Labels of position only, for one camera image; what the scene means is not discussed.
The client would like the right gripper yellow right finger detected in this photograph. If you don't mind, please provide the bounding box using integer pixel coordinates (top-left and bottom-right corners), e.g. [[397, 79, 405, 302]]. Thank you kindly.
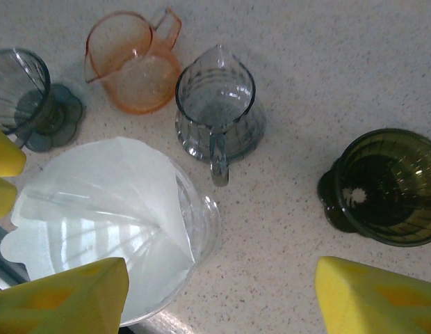
[[314, 256, 431, 334]]

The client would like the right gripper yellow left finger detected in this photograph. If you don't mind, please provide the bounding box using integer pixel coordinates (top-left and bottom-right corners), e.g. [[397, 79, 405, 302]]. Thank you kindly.
[[0, 257, 130, 334]]

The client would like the grey glass dripper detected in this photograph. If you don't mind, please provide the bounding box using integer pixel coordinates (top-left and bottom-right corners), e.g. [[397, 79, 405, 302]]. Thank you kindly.
[[0, 48, 84, 154]]

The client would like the white paper coffee filter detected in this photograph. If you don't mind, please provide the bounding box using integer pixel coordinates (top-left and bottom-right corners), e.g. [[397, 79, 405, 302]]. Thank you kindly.
[[0, 136, 197, 323]]

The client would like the green glass dripper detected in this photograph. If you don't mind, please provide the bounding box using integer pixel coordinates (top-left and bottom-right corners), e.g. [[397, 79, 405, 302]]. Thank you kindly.
[[317, 127, 431, 248]]

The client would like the orange glass carafe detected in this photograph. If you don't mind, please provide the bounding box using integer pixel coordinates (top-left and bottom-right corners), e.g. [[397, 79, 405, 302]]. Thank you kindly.
[[83, 6, 184, 115]]

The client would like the clear glass dripper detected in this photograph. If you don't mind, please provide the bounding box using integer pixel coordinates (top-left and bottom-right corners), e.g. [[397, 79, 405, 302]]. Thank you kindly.
[[0, 137, 222, 328]]

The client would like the grey glass server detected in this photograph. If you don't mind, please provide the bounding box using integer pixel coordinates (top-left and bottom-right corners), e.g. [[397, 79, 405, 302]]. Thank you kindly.
[[174, 44, 268, 188]]

